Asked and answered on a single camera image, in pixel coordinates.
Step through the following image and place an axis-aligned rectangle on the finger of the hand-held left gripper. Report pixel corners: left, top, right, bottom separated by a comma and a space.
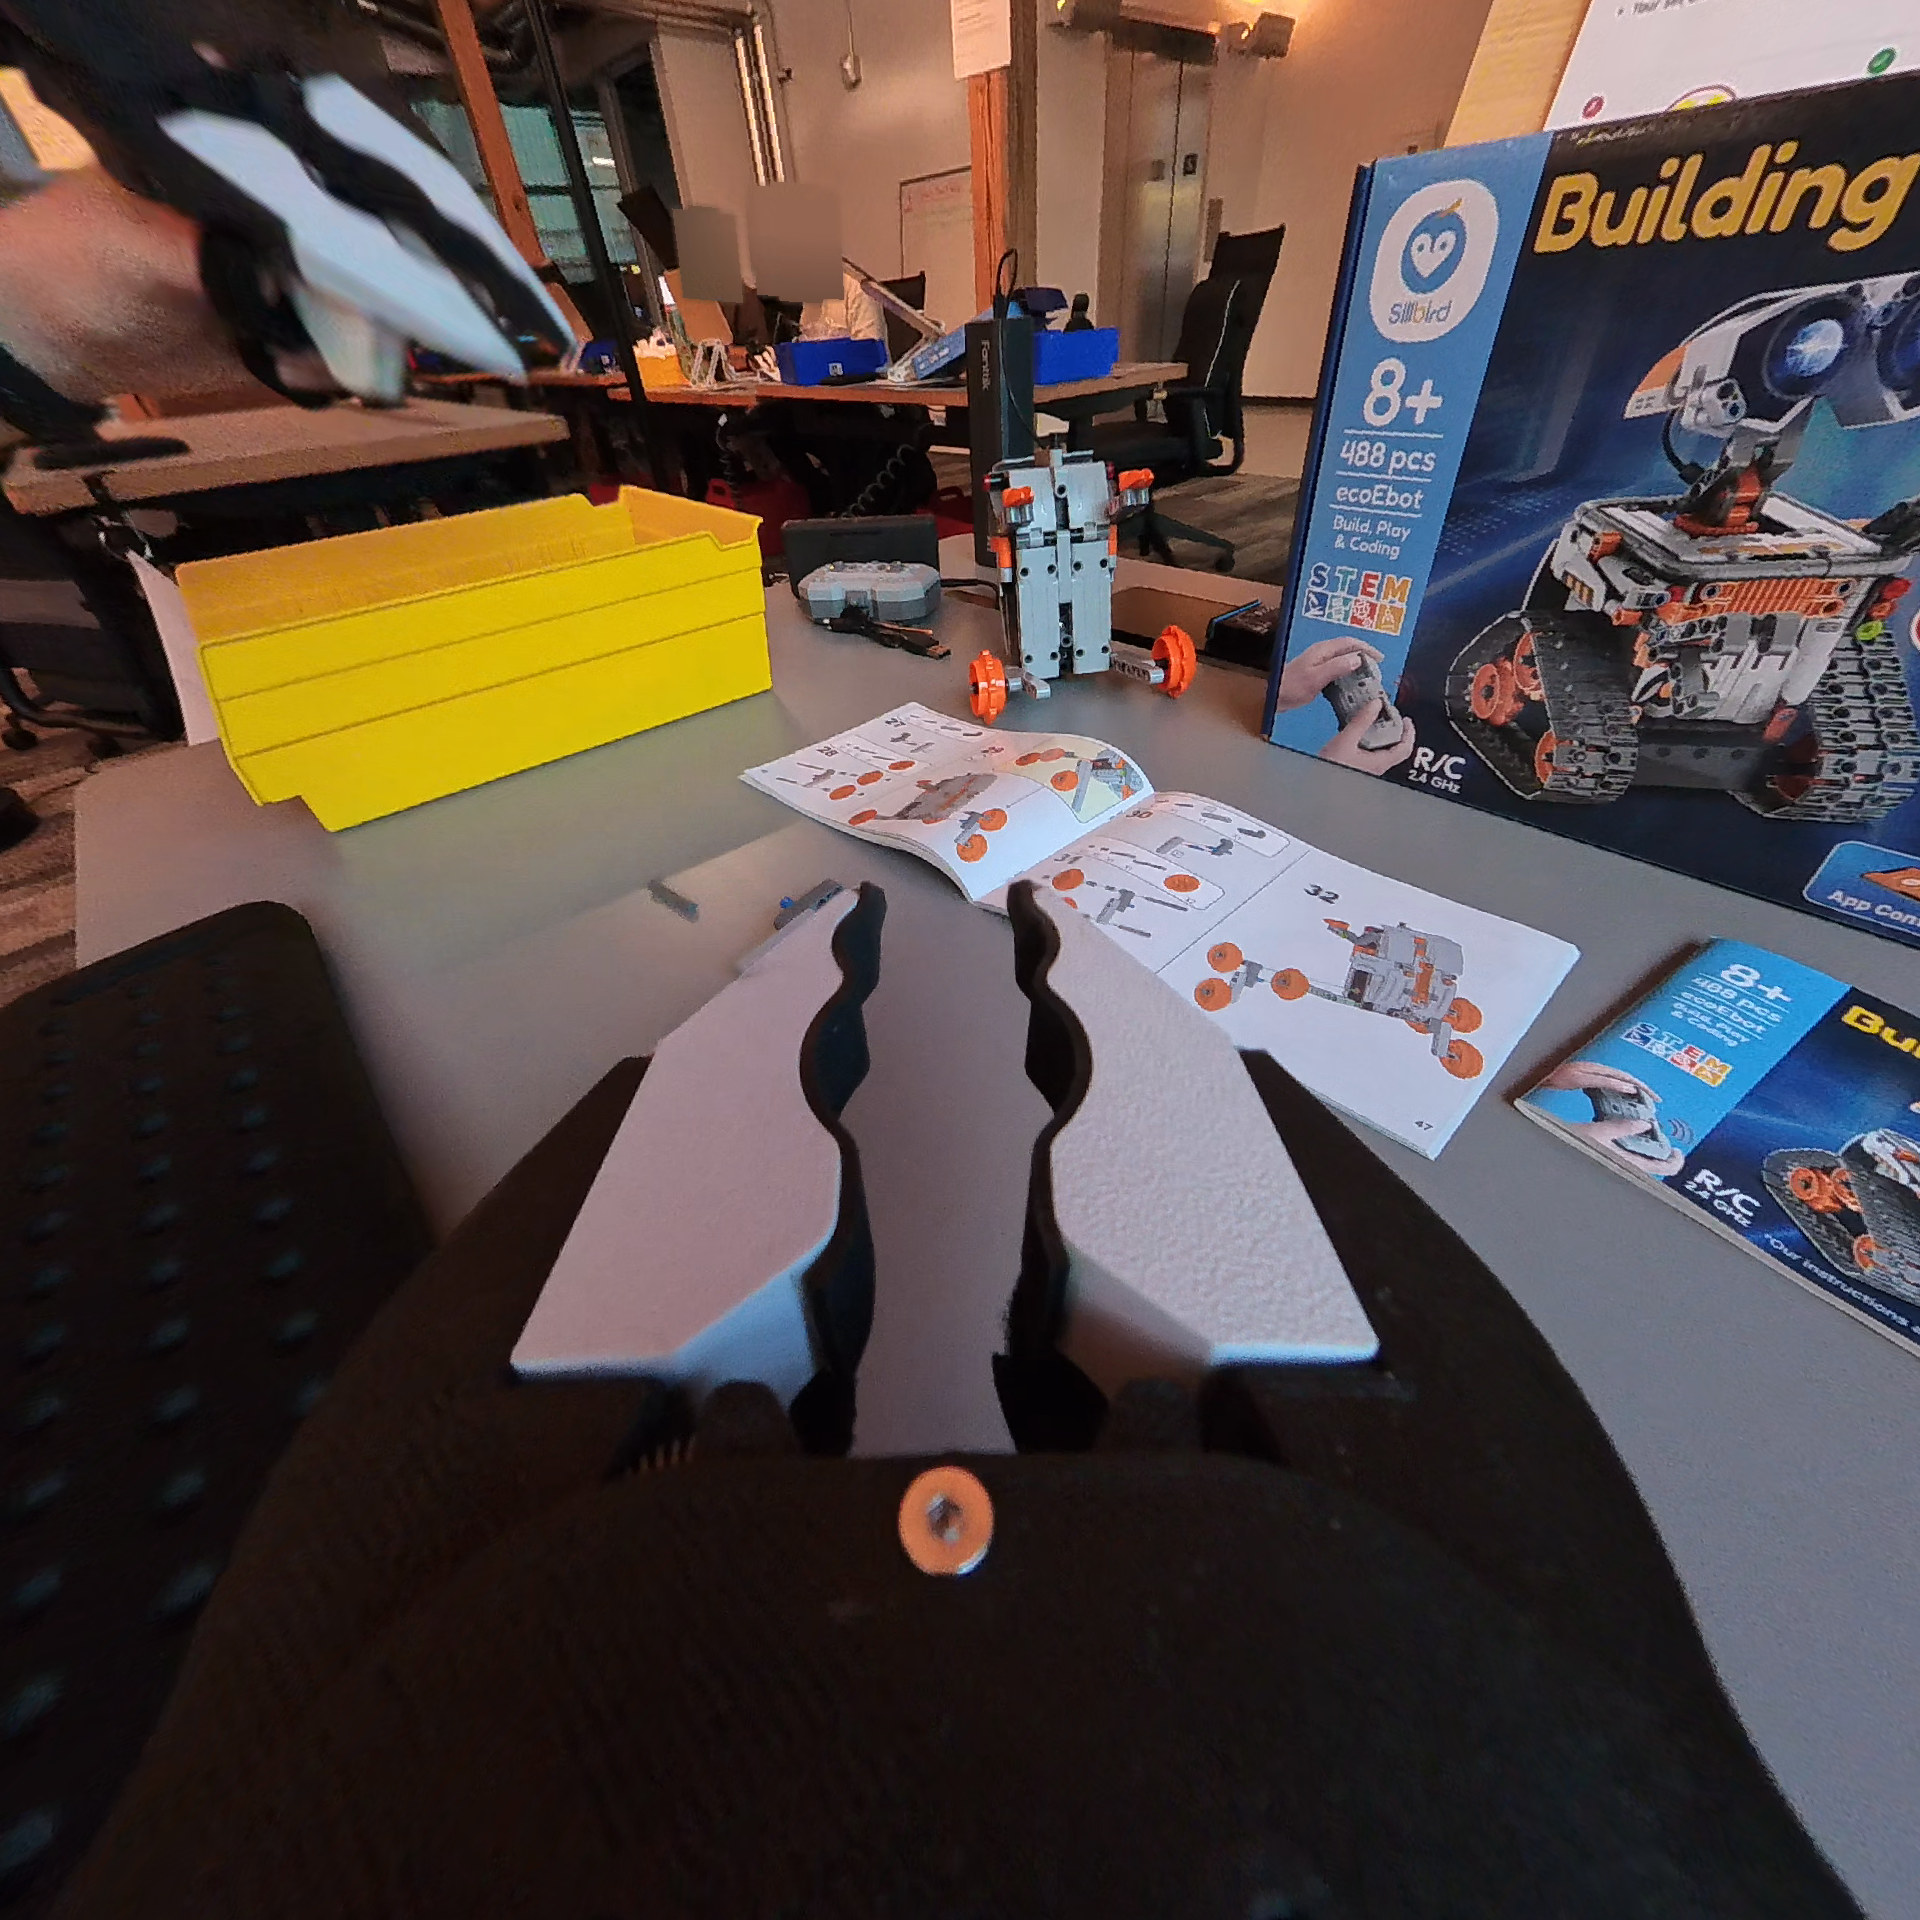
298, 80, 571, 359
153, 113, 485, 410

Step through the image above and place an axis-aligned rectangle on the grey desk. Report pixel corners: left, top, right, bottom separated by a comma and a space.
76, 555, 1920, 1920

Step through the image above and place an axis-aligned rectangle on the grey beam with blue pin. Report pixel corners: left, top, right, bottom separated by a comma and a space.
736, 878, 860, 982

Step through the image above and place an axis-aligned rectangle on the grey orange robot model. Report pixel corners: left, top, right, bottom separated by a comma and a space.
966, 451, 1200, 724

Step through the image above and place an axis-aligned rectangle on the black office chair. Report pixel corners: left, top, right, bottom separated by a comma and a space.
1152, 227, 1290, 576

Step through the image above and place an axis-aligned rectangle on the small colourful booklet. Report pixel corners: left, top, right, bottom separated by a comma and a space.
1510, 940, 1920, 1356

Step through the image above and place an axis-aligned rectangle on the black flat box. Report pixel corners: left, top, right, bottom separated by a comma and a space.
784, 518, 941, 578

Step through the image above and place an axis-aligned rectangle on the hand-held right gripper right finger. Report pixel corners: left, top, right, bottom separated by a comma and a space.
1003, 881, 1385, 1418

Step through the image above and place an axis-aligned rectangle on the person's left hand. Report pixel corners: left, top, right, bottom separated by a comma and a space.
0, 172, 273, 410

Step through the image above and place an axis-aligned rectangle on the grey battery box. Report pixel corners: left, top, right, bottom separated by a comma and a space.
794, 560, 941, 630

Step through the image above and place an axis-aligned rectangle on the yellow plastic bin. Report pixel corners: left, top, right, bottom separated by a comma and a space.
177, 486, 778, 836

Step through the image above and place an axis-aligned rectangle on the open white instruction booklet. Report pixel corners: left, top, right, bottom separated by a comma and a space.
744, 704, 1585, 1164

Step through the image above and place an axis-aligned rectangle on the blue toy robot box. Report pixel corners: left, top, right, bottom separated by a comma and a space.
1266, 75, 1920, 951

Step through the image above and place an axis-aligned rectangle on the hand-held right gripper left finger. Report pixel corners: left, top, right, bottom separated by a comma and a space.
513, 881, 890, 1418

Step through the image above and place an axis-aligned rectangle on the black cable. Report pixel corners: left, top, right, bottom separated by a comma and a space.
825, 601, 955, 666

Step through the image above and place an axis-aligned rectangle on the long wooden office table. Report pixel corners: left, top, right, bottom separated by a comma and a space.
0, 354, 1190, 519

